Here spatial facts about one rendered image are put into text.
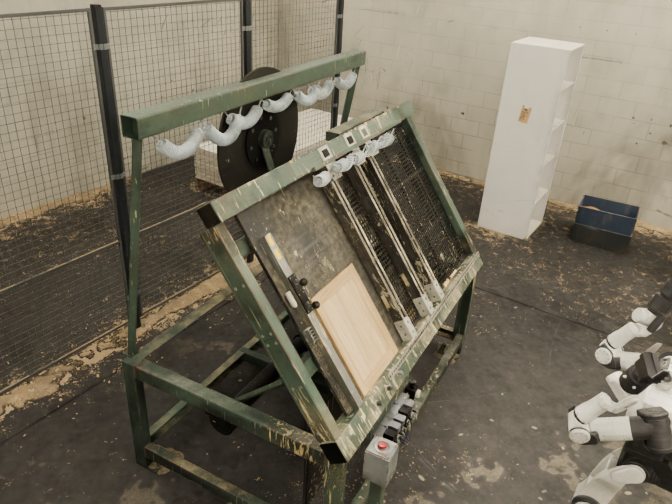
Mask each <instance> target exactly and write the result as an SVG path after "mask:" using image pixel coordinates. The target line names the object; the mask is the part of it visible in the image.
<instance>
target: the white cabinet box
mask: <svg viewBox="0 0 672 504"><path fill-rule="evenodd" d="M584 46H585V44H583V43H575V42H568V41H561V40H553V39H546V38H538V37H531V36H530V37H527V38H523V39H520V40H517V41H514V42H511V47H510V53H509V58H508V64H507V69H506V74H505V80H504V85H503V90H502V96H501V101H500V107H499V112H498V117H497V123H496V128H495V134H494V139H493V144H492V150H491V155H490V160H489V166H488V171H487V177H486V182H485V187H484V193H483V198H482V204H481V209H480V214H479V220H478V225H477V226H480V227H483V228H486V229H490V230H493V231H496V232H500V233H503V234H506V235H510V236H513V237H516V238H520V239H526V240H527V238H528V237H529V236H530V235H531V234H532V233H533V232H534V231H535V230H536V228H537V227H538V226H539V225H540V224H541V222H542V220H543V216H544V212H545V208H546V203H547V199H548V195H549V191H550V187H551V183H552V179H553V174H554V170H555V166H556V162H557V158H558V154H559V150H560V146H561V141H562V137H563V133H564V129H565V125H566V121H567V117H568V113H569V108H570V104H571V100H572V96H573V92H574V88H575V84H576V79H577V75H578V71H579V67H580V63H581V59H582V55H583V51H584Z"/></svg>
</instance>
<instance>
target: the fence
mask: <svg viewBox="0 0 672 504"><path fill-rule="evenodd" d="M269 235H270V236H271V238H272V240H273V242H274V243H275V245H274V246H272V247H271V245H270V243H269V241H268V240H267V238H266V237H268V236H269ZM259 241H260V243H261V244H262V246H263V248H264V250H265V252H266V253H267V255H268V257H269V259H270V261H271V263H272V264H273V266H274V268H275V270H276V272H277V273H278V275H279V277H280V279H281V281H282V282H283V284H284V286H285V288H286V290H287V291H290V292H291V293H292V295H293V297H294V299H295V301H296V303H297V307H296V308H297V309H298V311H299V313H300V315H301V317H302V318H303V320H304V322H305V324H306V326H307V327H310V326H312V327H313V329H314V331H315V333H316V335H317V337H318V338H319V339H317V340H316V341H315V342H316V344H317V345H318V347H319V349H320V351H321V353H322V354H323V356H324V358H325V360H326V362H327V363H328V365H329V367H330V369H331V371H332V372H333V374H334V376H335V378H336V380H337V381H338V383H339V385H340V387H341V389H342V390H343V392H344V394H345V396H346V398H347V399H348V401H349V403H350V405H351V407H352V408H353V409H357V408H359V407H360V406H361V405H362V403H363V400H362V398H361V397H360V395H359V393H358V391H357V389H356V388H355V386H354V384H353V382H352V380H351V378H350V377H349V375H348V373H347V371H346V369H345V368H344V366H343V364H342V362H341V360H340V358H339V357H338V355H337V353H336V351H335V349H334V348H333V346H332V344H331V342H330V340H329V338H328V337H327V335H326V333H325V331H324V329H323V328H322V326H321V324H320V322H319V320H318V318H317V317H316V315H315V313H314V311H312V312H311V313H309V314H307V313H306V311H305V309H304V307H303V305H302V304H301V302H300V300H299V298H298V296H297V295H296V293H295V291H294V289H293V287H292V286H291V284H290V282H289V280H288V277H289V276H290V275H291V274H293V273H292V271H291V269H290V268H289V266H288V264H287V262H286V260H285V258H284V257H283V255H282V253H281V251H280V249H279V248H278V246H277V244H276V242H275V240H274V239H273V237H272V235H271V233H268V234H266V235H264V236H262V237H261V238H259ZM275 249H278V251H279V253H280V254H281V256H282V258H281V259H280V260H278V258H277V256H276V254H275V252H274V250H275Z"/></svg>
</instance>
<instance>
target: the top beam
mask: <svg viewBox="0 0 672 504"><path fill-rule="evenodd" d="M414 113H416V111H415V109H414V107H413V105H412V103H411V101H410V100H408V101H406V102H404V103H402V104H400V105H398V106H396V107H394V108H392V109H391V110H389V111H387V112H385V113H383V114H381V115H379V116H377V117H375V118H373V119H371V120H369V121H367V122H365V123H363V124H361V125H359V126H357V127H355V128H353V129H351V130H349V131H348V132H346V133H344V134H342V135H340V136H338V137H336V138H334V139H332V140H330V141H328V142H326V143H324V144H322V145H320V146H318V147H316V148H314V149H312V150H310V151H308V152H306V153H305V154H303V155H301V156H299V157H297V158H295V159H293V160H291V161H289V162H287V163H285V164H283V165H281V166H279V167H277V168H275V169H273V170H271V171H269V172H267V173H265V174H263V175H262V176H260V177H258V178H256V179H254V180H252V181H250V182H248V183H246V184H244V185H242V186H240V187H238V188H236V189H234V190H232V191H230V192H228V193H226V194H224V195H222V196H220V197H219V198H217V199H215V200H213V201H211V202H209V203H207V204H205V205H203V206H202V207H200V208H198V209H197V213H198V214H199V216H200V218H201V220H202V221H203V223H204V225H205V227H206V228H207V229H211V228H213V227H215V226H217V225H219V224H221V223H223V222H224V221H226V220H228V219H230V218H231V217H233V216H235V215H237V214H238V213H240V212H242V211H244V210H245V209H247V208H249V207H251V206H253V205H254V204H256V203H258V202H260V201H261V200H263V199H265V198H267V197H268V196H270V195H272V194H274V193H275V192H277V191H279V190H281V189H282V188H284V187H286V186H288V185H289V184H291V183H293V182H295V181H296V180H298V179H300V178H302V177H303V176H305V175H307V174H309V173H310V172H312V171H313V170H312V168H313V167H315V166H317V165H318V164H320V163H322V162H323V160H322V158H321V157H320V155H319V153H318V151H317V149H318V148H320V147H322V146H324V145H326V144H327V146H328V147H329V149H330V151H331V153H332V155H333V156H334V155H336V154H338V153H340V152H342V151H343V150H345V149H347V148H348V147H347V145H346V143H345V141H344V139H343V137H342V136H343V135H345V134H347V133H349V132H351V133H352V135H353V137H354V139H355V141H356V143H358V142H359V141H361V140H363V139H362V137H361V135H360V133H359V131H358V129H357V128H359V127H361V126H363V125H366V127H367V129H368V131H369V133H370V135H372V134H374V133H375V132H377V131H379V130H381V129H383V128H384V127H386V126H388V125H390V124H392V123H393V122H395V121H397V120H399V119H401V120H404V119H405V118H407V117H409V116H411V115H412V114H414Z"/></svg>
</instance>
